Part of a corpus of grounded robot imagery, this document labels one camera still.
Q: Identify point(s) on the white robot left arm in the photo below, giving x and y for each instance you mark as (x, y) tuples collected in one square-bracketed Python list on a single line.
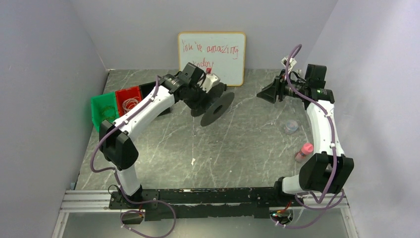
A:
[(191, 85)]

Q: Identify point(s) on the green plastic bin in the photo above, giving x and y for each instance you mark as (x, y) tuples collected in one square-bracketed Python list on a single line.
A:
[(103, 107)]

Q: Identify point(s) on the black cable spool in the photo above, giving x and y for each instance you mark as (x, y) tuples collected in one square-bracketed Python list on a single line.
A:
[(214, 105)]

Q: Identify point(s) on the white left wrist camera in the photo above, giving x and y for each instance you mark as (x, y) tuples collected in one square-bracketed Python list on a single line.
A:
[(209, 81)]

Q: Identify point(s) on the clear plastic cup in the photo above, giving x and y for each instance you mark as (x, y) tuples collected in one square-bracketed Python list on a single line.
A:
[(291, 126)]

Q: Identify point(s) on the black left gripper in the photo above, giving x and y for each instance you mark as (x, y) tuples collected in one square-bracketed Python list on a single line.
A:
[(199, 105)]

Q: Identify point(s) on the aluminium frame rail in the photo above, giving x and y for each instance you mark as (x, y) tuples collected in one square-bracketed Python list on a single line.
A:
[(97, 201)]

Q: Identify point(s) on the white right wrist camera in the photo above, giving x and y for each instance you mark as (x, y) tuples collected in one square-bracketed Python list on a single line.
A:
[(291, 65)]

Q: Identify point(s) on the red plastic bin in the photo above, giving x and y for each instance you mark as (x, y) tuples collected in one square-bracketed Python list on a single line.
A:
[(127, 99)]

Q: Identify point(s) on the whiteboard with red writing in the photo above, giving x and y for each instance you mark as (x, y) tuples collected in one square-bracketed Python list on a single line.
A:
[(222, 52)]

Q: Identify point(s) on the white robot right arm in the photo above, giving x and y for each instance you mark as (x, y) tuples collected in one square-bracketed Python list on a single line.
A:
[(328, 168)]

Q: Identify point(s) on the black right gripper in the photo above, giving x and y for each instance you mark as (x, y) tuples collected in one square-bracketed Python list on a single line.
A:
[(279, 90)]

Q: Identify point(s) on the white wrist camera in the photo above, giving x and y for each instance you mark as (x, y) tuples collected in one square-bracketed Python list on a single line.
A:
[(291, 65), (209, 81)]

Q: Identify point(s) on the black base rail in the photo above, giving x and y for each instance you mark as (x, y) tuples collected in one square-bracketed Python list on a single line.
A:
[(159, 204)]

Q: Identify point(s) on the pink small bottle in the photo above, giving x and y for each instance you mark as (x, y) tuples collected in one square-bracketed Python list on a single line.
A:
[(305, 150)]

